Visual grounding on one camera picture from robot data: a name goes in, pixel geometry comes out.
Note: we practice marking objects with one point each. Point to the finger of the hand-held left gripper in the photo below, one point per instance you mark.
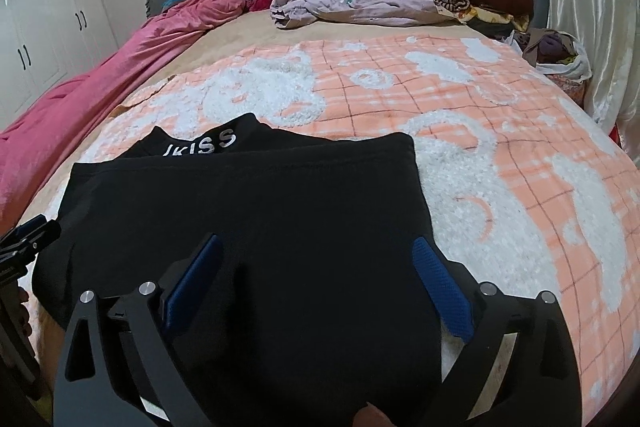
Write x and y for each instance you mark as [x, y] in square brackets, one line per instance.
[30, 237]

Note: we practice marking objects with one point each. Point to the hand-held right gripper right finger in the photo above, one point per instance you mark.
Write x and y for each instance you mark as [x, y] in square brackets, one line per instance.
[442, 287]

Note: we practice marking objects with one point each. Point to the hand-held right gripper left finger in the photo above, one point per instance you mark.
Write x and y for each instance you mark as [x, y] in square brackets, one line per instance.
[192, 287]

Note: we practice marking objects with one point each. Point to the black sweater with orange cuffs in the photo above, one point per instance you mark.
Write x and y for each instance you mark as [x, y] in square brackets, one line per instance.
[275, 207]

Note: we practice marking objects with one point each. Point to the white plastic bag of clothes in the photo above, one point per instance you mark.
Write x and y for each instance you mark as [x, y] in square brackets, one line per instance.
[555, 54]

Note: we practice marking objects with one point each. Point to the person's left hand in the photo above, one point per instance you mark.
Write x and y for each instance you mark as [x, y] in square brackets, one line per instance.
[23, 312]

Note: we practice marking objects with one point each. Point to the person's right hand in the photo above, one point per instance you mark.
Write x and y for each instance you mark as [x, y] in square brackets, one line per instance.
[372, 416]

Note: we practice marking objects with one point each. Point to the orange and white plaid blanket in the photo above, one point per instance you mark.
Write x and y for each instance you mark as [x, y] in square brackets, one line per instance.
[500, 187]

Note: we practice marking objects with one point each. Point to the pink velvet quilt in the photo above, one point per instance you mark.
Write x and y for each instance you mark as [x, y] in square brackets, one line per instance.
[75, 107]

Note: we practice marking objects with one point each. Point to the white wardrobe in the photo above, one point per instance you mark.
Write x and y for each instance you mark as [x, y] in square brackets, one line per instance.
[50, 7]

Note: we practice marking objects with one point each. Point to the dark red cloth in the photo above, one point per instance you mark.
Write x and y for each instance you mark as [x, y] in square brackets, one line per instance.
[260, 2]

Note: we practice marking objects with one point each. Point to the lilac crumpled garment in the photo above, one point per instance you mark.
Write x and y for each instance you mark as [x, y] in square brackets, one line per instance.
[350, 7]

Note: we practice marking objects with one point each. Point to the grey-blue cushion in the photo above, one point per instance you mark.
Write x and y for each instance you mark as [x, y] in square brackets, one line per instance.
[540, 4]

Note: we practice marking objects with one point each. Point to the white satin curtain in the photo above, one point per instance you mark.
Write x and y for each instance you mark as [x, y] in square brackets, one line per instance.
[590, 7]

